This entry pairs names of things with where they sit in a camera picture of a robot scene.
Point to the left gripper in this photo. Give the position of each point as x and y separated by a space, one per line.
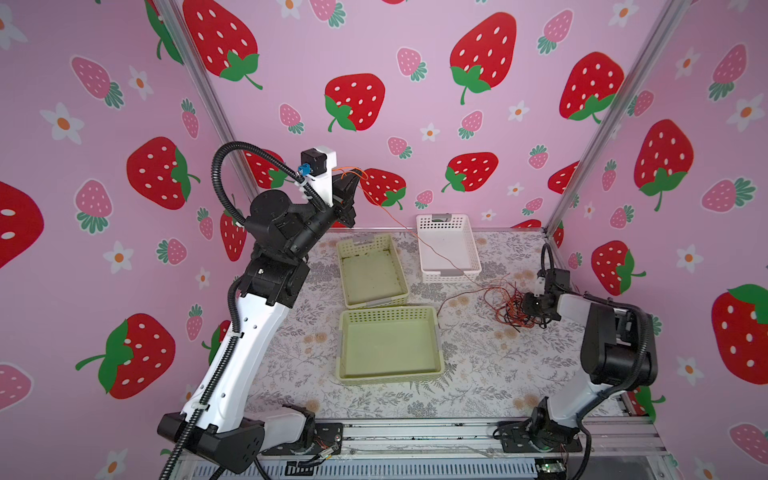
340 184

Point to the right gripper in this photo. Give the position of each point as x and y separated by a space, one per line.
529 305

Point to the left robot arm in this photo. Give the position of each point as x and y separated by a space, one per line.
212 425

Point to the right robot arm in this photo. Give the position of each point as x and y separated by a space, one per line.
617 354

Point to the small green basket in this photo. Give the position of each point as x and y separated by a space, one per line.
371 272

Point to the white plastic basket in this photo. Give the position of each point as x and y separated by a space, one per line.
447 249

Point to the large green basket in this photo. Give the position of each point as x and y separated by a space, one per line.
389 345

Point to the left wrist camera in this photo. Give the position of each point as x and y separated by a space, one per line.
316 166

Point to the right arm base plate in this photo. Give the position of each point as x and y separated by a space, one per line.
522 437

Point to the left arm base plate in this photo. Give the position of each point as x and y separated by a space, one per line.
315 440

